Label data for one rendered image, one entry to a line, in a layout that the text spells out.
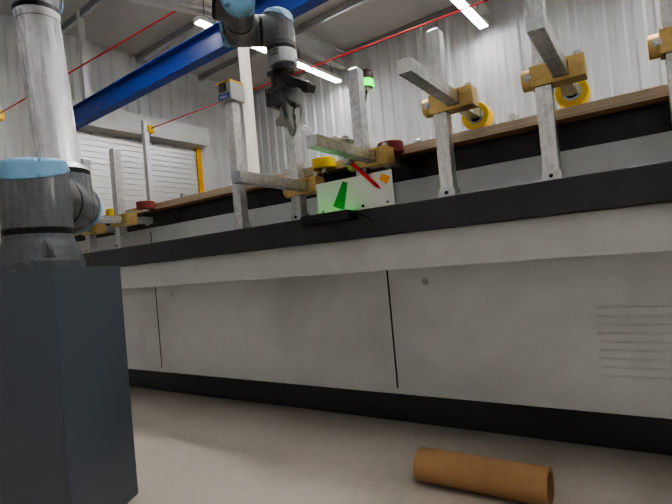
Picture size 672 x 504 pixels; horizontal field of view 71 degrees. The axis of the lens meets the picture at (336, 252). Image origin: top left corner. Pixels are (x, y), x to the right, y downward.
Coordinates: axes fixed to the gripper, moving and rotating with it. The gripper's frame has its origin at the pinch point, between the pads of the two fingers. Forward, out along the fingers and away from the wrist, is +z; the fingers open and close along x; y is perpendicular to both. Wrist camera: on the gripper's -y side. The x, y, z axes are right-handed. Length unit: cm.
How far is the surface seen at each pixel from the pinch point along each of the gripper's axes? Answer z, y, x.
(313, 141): 11.7, -22.7, 22.6
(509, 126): 8, -57, -23
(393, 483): 96, -28, 9
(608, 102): 7, -80, -23
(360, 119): -0.2, -19.5, -6.3
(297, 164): 8.2, 5.1, -6.8
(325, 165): 8.4, 0.3, -15.5
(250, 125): -48, 112, -103
